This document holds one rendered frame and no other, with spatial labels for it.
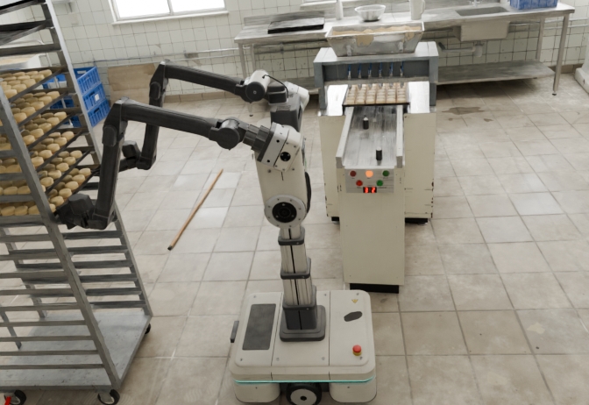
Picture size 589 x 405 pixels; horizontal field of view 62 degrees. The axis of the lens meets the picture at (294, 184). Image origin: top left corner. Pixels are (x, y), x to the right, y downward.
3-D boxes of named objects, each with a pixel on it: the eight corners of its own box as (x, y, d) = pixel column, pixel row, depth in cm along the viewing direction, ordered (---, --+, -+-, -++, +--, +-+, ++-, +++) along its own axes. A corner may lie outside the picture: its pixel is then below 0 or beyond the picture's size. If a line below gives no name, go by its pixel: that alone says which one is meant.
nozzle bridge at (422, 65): (324, 97, 335) (320, 48, 319) (433, 94, 320) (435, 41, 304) (317, 116, 307) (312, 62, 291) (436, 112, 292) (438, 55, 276)
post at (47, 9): (152, 315, 269) (46, -16, 187) (151, 318, 266) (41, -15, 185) (148, 315, 269) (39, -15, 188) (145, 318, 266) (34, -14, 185)
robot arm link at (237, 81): (149, 60, 193) (158, 53, 201) (147, 92, 199) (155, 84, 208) (260, 86, 194) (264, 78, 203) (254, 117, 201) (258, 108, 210)
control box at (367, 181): (346, 189, 250) (344, 165, 244) (394, 189, 245) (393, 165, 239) (345, 193, 247) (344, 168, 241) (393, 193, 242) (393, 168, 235)
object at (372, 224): (353, 226, 344) (347, 105, 301) (403, 227, 337) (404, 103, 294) (344, 294, 284) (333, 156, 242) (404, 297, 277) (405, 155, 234)
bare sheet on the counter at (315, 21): (267, 29, 521) (267, 28, 520) (271, 22, 556) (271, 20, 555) (323, 24, 515) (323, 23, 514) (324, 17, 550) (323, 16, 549)
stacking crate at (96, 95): (76, 100, 620) (72, 84, 611) (106, 97, 616) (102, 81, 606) (53, 117, 568) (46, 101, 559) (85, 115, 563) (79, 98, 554)
